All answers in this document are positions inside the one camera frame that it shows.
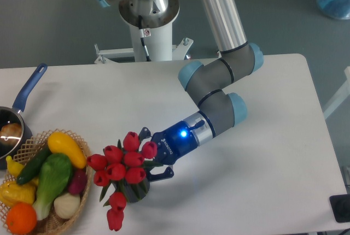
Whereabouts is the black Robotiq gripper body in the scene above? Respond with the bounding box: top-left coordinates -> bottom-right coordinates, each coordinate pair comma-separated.
151,121 -> 199,165

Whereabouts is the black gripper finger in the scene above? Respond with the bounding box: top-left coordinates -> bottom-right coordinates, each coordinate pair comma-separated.
138,127 -> 152,147
147,165 -> 174,183

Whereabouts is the purple red radish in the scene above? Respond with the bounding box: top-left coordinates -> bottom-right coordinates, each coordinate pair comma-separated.
67,169 -> 88,195

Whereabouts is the white frame at right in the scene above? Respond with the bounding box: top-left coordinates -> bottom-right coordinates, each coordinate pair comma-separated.
323,66 -> 349,120

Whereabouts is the dark grey ribbed vase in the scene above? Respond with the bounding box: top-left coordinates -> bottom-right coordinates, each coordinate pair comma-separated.
112,178 -> 150,203

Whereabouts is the green cucumber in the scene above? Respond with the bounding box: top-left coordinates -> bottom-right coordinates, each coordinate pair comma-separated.
16,145 -> 51,185

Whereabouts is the black device at edge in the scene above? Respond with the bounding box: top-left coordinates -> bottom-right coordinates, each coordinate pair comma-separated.
329,194 -> 349,223

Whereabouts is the orange fruit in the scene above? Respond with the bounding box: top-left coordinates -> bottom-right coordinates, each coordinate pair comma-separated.
5,202 -> 37,234

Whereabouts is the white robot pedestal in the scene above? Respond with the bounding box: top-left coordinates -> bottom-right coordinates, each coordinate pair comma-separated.
95,0 -> 194,64

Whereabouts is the yellow squash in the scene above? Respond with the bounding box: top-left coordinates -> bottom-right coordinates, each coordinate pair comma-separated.
47,132 -> 87,169

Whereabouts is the brown bread roll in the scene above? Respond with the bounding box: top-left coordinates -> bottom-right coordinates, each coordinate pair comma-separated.
1,123 -> 22,146

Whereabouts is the yellow banana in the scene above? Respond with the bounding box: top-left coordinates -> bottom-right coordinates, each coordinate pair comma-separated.
5,156 -> 25,178

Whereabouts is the blue handled saucepan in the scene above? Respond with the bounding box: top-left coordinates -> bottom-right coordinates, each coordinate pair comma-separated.
1,63 -> 48,170

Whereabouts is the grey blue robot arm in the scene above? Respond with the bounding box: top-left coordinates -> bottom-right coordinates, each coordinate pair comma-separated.
96,0 -> 264,181

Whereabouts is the green bok choy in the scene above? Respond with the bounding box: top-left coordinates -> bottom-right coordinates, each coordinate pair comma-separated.
33,153 -> 72,221

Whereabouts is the yellow corn cob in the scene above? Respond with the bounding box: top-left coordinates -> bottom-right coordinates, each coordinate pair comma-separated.
1,181 -> 36,208

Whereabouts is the red tulip bouquet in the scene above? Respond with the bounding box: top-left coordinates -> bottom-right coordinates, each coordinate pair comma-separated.
87,132 -> 162,231

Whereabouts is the white garlic bulb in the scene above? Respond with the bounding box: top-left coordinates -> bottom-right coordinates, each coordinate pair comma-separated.
54,192 -> 80,219

